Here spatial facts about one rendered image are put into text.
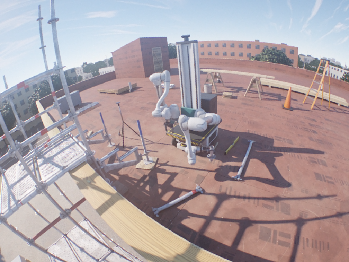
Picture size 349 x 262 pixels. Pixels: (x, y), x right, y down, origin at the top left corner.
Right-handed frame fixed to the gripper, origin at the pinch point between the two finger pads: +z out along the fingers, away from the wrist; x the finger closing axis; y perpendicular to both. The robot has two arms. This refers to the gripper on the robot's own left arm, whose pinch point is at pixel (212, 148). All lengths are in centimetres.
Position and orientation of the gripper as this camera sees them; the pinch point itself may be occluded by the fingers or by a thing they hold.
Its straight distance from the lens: 213.6
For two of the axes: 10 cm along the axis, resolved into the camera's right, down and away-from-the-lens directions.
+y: 1.0, 8.6, 5.1
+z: 9.9, -0.5, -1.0
